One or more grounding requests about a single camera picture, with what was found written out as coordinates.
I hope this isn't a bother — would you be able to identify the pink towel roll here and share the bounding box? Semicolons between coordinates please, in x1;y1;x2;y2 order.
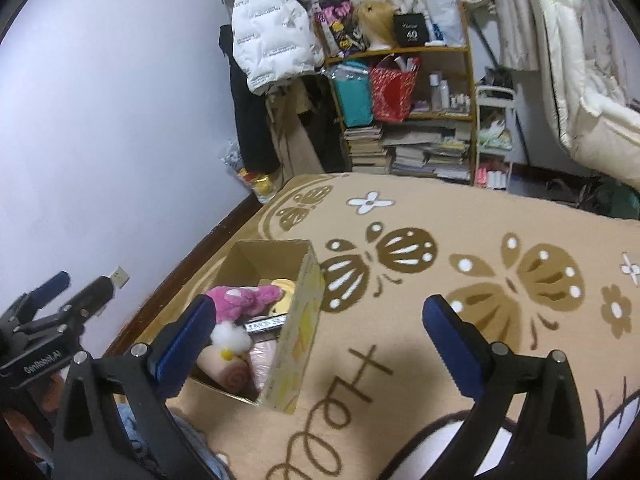
248;339;278;392

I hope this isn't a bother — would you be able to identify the teal bag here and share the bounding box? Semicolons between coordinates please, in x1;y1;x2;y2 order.
329;61;373;128

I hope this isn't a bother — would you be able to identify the yellow plush toy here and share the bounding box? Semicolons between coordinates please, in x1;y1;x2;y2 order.
260;278;296;316

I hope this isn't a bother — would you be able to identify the pink swirl roll plush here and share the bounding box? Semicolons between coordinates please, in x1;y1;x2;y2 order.
196;346;250;394

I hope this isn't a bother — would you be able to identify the beige patterned carpet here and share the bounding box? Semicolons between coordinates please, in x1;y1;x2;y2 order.
140;174;639;479

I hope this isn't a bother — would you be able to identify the white trolley cart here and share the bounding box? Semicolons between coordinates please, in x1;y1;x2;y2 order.
474;84;516;192

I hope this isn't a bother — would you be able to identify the cream duvet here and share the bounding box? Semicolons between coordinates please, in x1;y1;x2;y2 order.
529;0;639;188

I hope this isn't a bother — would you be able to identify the wooden shelf unit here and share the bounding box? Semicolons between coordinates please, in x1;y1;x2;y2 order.
314;0;475;174

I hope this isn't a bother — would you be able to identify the red gift bag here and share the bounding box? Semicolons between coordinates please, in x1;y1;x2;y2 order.
369;54;418;124

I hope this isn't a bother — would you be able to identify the pink bunny plush keychain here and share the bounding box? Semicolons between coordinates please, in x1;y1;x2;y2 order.
206;286;265;324

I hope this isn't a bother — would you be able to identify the white brown plush toy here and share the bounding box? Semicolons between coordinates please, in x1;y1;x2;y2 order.
210;321;253;361

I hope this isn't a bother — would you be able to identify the black box labelled 40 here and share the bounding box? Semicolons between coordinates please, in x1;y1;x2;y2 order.
393;13;431;48

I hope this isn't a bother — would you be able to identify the blonde wig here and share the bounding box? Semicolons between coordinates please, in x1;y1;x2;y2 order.
355;1;397;51

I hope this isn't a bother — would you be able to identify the wall socket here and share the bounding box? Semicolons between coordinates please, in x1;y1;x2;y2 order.
110;266;130;289

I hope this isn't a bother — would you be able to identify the black tissue pack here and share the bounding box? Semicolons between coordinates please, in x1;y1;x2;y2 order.
243;314;288;336

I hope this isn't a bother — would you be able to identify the black hanging coat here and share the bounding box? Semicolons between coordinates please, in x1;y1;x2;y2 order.
218;24;281;174

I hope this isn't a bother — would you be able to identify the plastic bag with toys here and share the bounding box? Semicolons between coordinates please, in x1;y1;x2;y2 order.
221;140;281;205

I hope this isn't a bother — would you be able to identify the person left hand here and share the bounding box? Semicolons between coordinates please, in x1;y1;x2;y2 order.
1;373;64;445

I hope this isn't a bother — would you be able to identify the stack of books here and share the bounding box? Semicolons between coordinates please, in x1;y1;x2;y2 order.
344;119;472;183

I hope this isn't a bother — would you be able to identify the open cardboard box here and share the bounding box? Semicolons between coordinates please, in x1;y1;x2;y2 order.
192;240;324;414

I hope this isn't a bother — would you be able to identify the white puffer jacket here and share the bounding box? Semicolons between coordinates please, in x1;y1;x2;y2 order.
231;0;324;96

